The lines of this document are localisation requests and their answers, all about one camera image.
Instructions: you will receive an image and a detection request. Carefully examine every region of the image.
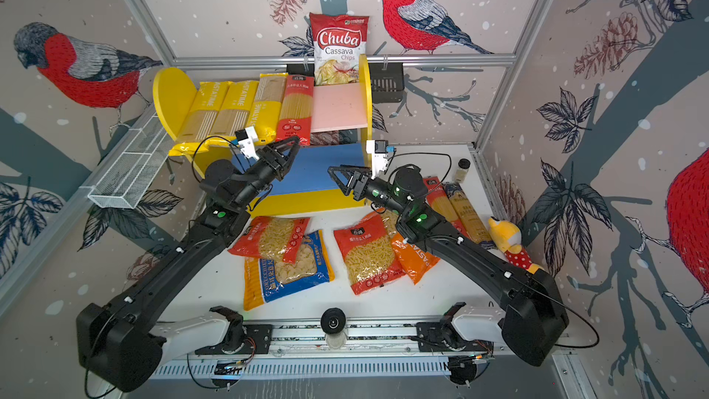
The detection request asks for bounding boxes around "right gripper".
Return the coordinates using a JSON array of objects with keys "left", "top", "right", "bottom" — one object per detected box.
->
[{"left": 329, "top": 165, "right": 411, "bottom": 223}]

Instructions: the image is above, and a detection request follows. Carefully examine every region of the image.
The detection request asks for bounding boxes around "red noodle bag left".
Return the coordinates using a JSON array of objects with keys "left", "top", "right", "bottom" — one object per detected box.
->
[{"left": 227, "top": 216, "right": 310, "bottom": 263}]

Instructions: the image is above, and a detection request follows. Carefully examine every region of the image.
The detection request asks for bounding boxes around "Chuba cassava chips bag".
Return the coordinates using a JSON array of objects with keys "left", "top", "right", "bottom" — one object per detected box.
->
[{"left": 309, "top": 13, "right": 369, "bottom": 86}]

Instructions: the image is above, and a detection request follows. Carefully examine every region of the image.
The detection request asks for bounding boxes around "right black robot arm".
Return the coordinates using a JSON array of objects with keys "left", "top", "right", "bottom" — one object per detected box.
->
[{"left": 328, "top": 164, "right": 569, "bottom": 367}]

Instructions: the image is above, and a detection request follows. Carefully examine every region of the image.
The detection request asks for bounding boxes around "dark spaghetti pack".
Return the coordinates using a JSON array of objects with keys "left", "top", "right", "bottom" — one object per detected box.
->
[{"left": 443, "top": 182, "right": 495, "bottom": 249}]

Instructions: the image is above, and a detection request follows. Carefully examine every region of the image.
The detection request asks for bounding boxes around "small spice bottle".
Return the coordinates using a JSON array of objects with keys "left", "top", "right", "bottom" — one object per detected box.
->
[{"left": 453, "top": 159, "right": 471, "bottom": 184}]

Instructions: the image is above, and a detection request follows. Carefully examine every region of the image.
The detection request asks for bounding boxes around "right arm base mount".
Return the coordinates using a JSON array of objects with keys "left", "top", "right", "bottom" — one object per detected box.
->
[{"left": 411, "top": 302, "right": 494, "bottom": 356}]

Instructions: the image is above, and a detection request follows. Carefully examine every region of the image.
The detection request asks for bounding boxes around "white wire mesh basket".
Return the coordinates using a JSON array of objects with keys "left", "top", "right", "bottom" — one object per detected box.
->
[{"left": 88, "top": 110, "right": 174, "bottom": 209}]

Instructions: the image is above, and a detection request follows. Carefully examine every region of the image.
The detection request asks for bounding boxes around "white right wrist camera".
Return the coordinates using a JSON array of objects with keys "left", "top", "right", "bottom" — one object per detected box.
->
[{"left": 366, "top": 140, "right": 396, "bottom": 178}]

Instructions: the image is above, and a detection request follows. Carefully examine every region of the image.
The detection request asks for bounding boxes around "red macaroni bag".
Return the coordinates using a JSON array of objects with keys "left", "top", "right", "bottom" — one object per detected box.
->
[{"left": 333, "top": 212, "right": 405, "bottom": 296}]

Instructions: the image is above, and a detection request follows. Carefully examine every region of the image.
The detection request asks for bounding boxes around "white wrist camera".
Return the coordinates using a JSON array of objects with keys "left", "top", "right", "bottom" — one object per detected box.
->
[
  {"left": 366, "top": 140, "right": 396, "bottom": 178},
  {"left": 234, "top": 127, "right": 258, "bottom": 160}
]

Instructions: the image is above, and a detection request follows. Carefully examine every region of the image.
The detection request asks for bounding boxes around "yellow plush toy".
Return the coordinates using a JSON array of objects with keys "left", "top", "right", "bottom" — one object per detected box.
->
[{"left": 487, "top": 217, "right": 542, "bottom": 273}]

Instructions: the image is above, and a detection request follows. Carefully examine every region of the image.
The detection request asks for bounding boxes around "yellow shelf unit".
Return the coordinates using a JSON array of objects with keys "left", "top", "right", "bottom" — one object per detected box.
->
[{"left": 153, "top": 54, "right": 374, "bottom": 217}]

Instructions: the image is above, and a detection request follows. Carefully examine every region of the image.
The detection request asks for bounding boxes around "orange pastatime pasta bag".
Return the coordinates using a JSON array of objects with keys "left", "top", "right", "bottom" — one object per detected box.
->
[{"left": 381, "top": 211, "right": 439, "bottom": 284}]

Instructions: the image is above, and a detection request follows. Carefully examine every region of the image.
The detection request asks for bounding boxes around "red spaghetti pack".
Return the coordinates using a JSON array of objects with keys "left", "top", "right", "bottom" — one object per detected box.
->
[
  {"left": 423, "top": 177, "right": 468, "bottom": 236},
  {"left": 276, "top": 75, "right": 315, "bottom": 146}
]

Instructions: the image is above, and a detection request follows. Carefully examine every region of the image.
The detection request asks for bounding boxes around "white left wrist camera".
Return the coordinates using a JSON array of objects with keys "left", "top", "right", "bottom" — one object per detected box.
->
[{"left": 234, "top": 127, "right": 258, "bottom": 160}]

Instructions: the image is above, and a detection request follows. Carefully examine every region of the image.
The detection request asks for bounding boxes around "black round camera knob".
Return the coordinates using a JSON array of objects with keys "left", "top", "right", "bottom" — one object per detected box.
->
[{"left": 321, "top": 308, "right": 346, "bottom": 335}]

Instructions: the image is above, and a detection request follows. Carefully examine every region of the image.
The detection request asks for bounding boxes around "blue shell pasta bag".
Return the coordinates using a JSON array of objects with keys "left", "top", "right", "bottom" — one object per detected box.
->
[{"left": 243, "top": 230, "right": 335, "bottom": 311}]

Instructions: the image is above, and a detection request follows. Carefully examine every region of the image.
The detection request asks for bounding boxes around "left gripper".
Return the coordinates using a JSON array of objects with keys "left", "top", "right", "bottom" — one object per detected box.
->
[{"left": 232, "top": 136, "right": 298, "bottom": 212}]

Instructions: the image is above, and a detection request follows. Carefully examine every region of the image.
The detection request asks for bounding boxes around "black wall basket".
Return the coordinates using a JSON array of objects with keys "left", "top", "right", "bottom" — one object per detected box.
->
[{"left": 286, "top": 58, "right": 404, "bottom": 103}]

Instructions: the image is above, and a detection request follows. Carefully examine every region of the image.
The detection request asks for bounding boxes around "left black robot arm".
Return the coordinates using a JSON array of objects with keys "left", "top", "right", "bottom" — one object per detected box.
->
[{"left": 76, "top": 137, "right": 300, "bottom": 392}]

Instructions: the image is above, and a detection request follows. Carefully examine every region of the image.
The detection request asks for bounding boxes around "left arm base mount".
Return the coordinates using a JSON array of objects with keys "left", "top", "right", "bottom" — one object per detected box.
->
[{"left": 194, "top": 306, "right": 274, "bottom": 356}]

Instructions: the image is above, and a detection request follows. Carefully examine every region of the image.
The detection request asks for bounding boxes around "yellow spaghetti pack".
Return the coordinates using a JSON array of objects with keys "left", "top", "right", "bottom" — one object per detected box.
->
[
  {"left": 247, "top": 73, "right": 288, "bottom": 145},
  {"left": 210, "top": 81, "right": 258, "bottom": 138},
  {"left": 168, "top": 81, "right": 232, "bottom": 156}
]

